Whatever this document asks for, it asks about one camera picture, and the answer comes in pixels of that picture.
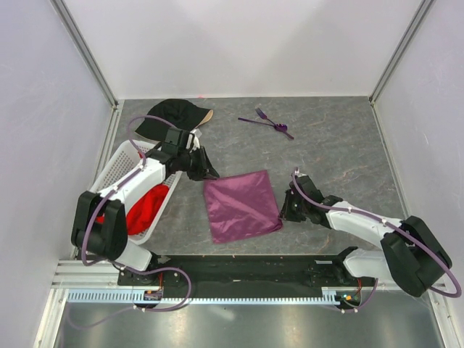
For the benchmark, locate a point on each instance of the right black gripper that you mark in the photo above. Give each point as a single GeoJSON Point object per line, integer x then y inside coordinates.
{"type": "Point", "coordinates": [286, 212]}

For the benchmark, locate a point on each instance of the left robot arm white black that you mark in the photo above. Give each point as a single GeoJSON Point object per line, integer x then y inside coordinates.
{"type": "Point", "coordinates": [100, 229]}

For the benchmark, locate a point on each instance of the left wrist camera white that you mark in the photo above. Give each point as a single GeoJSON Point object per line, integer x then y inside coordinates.
{"type": "Point", "coordinates": [196, 142]}

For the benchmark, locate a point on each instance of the red cloth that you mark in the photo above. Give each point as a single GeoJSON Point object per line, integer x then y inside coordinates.
{"type": "Point", "coordinates": [142, 214]}

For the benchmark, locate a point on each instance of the white plastic basket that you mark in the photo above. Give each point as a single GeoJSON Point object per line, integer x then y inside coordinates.
{"type": "Point", "coordinates": [124, 162]}

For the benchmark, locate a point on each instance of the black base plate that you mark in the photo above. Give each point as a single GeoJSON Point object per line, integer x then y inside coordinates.
{"type": "Point", "coordinates": [263, 275]}

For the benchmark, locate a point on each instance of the purple spoon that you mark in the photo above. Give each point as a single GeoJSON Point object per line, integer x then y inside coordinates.
{"type": "Point", "coordinates": [279, 127]}

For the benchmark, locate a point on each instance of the right aluminium frame post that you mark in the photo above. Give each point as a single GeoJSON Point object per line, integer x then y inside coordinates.
{"type": "Point", "coordinates": [407, 38]}

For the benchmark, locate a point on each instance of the blue cable duct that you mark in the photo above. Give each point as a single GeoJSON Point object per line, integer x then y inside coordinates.
{"type": "Point", "coordinates": [143, 297]}

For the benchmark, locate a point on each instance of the purple fork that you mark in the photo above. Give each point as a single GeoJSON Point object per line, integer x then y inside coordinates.
{"type": "Point", "coordinates": [263, 116]}

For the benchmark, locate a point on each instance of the left aluminium frame post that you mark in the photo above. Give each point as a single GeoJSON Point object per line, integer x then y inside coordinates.
{"type": "Point", "coordinates": [72, 28]}

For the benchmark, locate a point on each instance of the aluminium frame post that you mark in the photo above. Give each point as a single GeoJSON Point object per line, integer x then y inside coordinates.
{"type": "Point", "coordinates": [407, 38]}
{"type": "Point", "coordinates": [72, 28]}

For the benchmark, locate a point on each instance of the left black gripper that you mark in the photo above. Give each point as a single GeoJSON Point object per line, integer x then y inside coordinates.
{"type": "Point", "coordinates": [204, 163]}

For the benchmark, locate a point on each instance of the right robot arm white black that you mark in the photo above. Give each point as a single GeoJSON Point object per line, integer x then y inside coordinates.
{"type": "Point", "coordinates": [407, 253]}

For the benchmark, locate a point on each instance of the black bucket hat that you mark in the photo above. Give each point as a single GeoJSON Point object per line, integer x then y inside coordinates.
{"type": "Point", "coordinates": [181, 113]}

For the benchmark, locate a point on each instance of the purple cloth napkin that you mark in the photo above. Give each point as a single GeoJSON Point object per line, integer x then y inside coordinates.
{"type": "Point", "coordinates": [241, 207]}

